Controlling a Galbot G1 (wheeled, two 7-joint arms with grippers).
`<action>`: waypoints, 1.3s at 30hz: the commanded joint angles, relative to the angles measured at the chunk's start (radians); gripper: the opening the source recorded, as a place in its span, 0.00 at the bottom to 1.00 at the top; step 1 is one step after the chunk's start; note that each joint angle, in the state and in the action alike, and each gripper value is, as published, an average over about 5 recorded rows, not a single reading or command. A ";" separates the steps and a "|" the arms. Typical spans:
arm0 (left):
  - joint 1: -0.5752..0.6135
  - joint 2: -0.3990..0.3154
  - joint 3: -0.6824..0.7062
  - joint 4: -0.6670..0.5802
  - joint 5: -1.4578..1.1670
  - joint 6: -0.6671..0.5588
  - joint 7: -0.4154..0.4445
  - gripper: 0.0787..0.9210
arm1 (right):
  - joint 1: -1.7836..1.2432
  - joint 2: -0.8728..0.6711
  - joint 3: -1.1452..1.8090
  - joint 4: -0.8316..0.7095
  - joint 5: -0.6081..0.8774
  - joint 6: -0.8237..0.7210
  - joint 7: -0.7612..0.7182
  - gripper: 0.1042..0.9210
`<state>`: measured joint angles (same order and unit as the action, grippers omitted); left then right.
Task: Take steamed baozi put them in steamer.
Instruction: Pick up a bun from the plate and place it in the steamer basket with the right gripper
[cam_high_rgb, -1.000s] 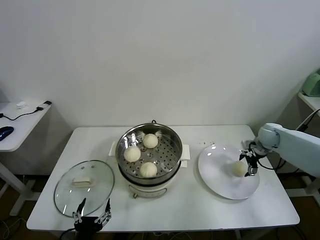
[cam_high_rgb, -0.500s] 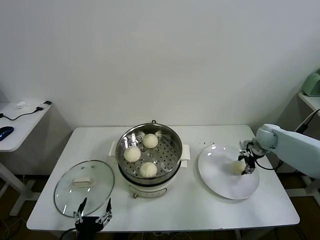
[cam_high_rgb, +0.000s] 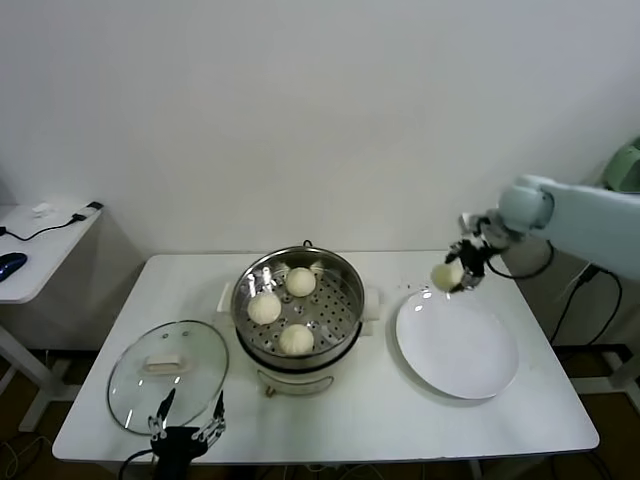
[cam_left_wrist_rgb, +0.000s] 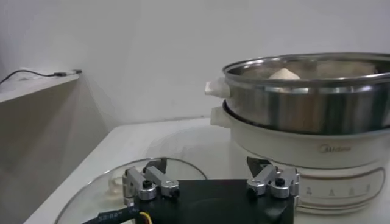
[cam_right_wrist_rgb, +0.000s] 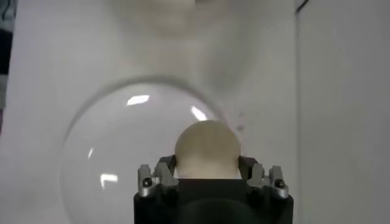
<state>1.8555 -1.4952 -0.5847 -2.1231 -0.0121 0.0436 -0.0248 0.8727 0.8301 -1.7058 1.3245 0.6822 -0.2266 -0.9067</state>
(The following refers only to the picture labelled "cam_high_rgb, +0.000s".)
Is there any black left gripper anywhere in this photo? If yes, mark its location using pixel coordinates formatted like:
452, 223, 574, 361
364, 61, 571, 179
147, 386, 227, 480

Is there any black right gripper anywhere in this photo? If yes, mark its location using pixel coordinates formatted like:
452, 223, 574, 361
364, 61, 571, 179
446, 223, 517, 294

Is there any white steamed baozi bun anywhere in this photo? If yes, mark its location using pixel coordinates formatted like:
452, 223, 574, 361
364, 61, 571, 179
430, 263, 466, 294
285, 266, 318, 298
247, 292, 282, 325
278, 323, 315, 356

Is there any round glass pot lid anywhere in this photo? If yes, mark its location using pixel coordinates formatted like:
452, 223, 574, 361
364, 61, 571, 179
106, 319, 230, 435

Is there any stainless perforated steamer basket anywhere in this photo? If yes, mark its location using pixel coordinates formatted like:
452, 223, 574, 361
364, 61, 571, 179
232, 246, 366, 361

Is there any large white round plate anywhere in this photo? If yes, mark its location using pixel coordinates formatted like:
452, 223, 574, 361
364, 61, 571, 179
396, 289, 520, 400

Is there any white electric cooking pot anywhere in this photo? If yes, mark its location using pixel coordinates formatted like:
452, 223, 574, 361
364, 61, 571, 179
213, 282, 382, 399

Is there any pale green appliance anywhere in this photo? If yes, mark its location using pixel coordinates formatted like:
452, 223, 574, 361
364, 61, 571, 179
602, 134, 640, 197

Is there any white side table with legs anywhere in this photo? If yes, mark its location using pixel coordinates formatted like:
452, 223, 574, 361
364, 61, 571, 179
0, 202, 106, 434

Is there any blue computer mouse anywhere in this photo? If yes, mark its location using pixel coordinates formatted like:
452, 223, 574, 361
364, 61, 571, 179
0, 252, 30, 284

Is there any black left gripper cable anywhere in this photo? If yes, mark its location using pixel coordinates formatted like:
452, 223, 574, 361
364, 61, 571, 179
118, 447, 156, 480

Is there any white hanging cable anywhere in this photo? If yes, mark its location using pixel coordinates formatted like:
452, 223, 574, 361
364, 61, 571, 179
549, 274, 587, 307

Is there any black power adapter cable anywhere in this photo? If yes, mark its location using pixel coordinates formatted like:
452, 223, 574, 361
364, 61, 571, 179
551, 263, 625, 346

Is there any thin black desk cable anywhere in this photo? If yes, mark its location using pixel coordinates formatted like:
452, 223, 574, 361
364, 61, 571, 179
0, 212, 84, 242

